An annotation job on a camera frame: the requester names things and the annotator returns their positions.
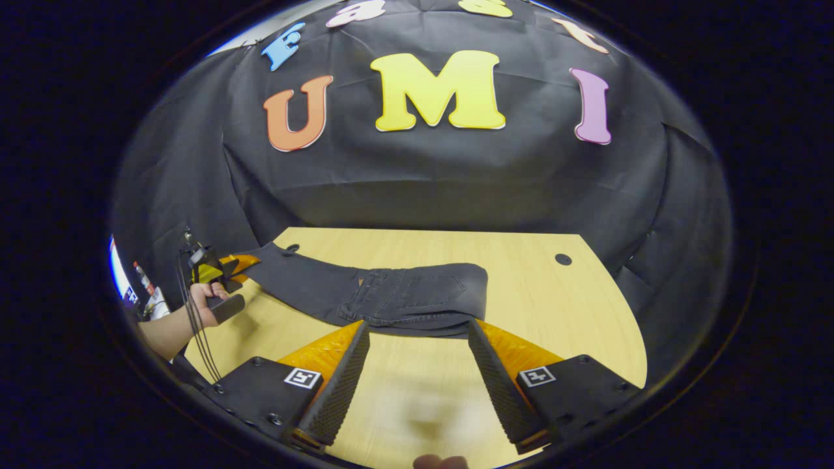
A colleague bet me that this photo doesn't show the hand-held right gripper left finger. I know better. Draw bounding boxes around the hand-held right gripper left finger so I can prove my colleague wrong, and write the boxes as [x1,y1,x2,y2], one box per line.
[203,320,371,451]

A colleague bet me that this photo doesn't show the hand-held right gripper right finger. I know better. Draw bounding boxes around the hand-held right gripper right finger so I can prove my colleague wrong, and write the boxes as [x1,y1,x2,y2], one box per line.
[468,319,644,455]

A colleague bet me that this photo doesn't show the dark grey jeans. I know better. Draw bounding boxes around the dark grey jeans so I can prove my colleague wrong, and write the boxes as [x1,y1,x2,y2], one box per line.
[236,242,489,338]

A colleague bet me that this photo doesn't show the white panel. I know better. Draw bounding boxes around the white panel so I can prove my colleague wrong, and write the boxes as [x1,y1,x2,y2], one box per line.
[109,236,170,320]

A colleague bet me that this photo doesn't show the black backdrop cloth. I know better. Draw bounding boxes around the black backdrop cloth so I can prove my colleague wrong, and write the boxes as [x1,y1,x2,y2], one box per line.
[111,0,734,385]

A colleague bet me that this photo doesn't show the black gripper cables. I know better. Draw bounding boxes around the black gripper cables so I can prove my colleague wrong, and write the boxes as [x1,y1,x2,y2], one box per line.
[175,248,222,384]

